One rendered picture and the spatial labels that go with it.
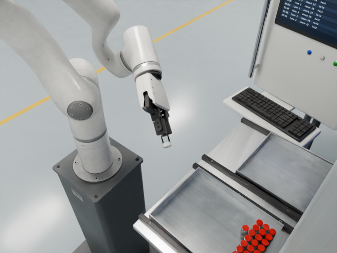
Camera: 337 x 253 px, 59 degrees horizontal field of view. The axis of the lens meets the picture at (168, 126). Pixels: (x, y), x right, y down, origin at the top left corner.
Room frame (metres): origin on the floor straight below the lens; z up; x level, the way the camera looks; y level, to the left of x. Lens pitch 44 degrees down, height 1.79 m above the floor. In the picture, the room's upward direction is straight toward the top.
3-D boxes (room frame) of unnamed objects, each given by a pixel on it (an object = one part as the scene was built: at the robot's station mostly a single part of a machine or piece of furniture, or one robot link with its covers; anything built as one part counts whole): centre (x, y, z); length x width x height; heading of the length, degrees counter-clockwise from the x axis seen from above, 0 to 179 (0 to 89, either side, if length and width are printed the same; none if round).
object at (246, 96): (1.10, -0.51, 0.82); 0.40 x 0.14 x 0.02; 40
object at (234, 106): (1.12, -0.53, 0.79); 0.45 x 0.28 x 0.03; 40
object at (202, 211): (0.47, -0.15, 0.90); 0.34 x 0.26 x 0.04; 48
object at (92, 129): (0.77, 0.29, 1.16); 0.19 x 0.12 x 0.24; 14
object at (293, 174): (0.65, -0.46, 0.90); 0.34 x 0.26 x 0.04; 48
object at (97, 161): (0.74, 0.28, 0.95); 0.19 x 0.19 x 0.18
